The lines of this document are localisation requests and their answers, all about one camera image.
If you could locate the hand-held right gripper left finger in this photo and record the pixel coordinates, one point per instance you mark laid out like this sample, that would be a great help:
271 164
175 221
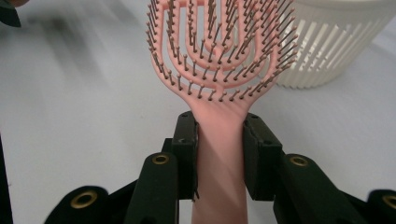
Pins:
183 161

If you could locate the white plastic basket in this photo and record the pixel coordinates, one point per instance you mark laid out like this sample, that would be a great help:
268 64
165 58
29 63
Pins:
330 46

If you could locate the pink hairbrush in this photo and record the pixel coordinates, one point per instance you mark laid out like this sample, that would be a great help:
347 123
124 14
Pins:
221 149

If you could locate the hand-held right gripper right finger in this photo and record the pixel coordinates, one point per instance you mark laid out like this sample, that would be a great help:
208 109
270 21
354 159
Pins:
264 168

